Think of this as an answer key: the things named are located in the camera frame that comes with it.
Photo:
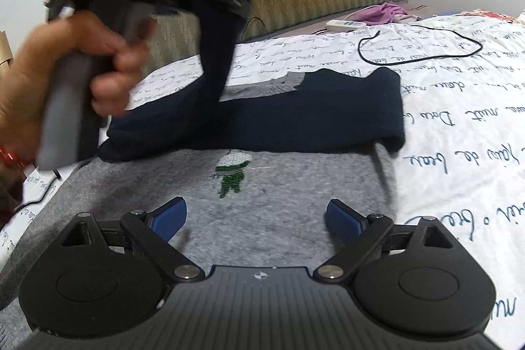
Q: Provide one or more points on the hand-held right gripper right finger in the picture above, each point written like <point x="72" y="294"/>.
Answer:
<point x="342" y="221"/>

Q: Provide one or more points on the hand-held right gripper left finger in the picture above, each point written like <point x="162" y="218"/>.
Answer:
<point x="170" y="219"/>

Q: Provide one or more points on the grey knit sweater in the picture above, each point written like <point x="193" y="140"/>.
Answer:
<point x="279" y="186"/>

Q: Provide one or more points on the navy knit sweater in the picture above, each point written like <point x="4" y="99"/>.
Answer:
<point x="287" y="116"/>

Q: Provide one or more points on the person's left forearm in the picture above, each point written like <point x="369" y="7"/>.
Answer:
<point x="8" y="186"/>

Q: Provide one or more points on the person's left hand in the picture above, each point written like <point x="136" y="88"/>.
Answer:
<point x="49" y="59"/>

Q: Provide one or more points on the white script-printed bed sheet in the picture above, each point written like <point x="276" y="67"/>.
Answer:
<point x="451" y="128"/>

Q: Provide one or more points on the white power strip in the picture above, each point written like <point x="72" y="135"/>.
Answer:
<point x="344" y="25"/>

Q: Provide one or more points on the purple cloth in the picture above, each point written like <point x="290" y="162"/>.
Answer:
<point x="381" y="13"/>

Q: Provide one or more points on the pale pink cloth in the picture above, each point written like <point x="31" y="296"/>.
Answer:
<point x="406" y="18"/>

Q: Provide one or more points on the floral cloth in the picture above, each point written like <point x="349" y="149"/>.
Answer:
<point x="488" y="14"/>

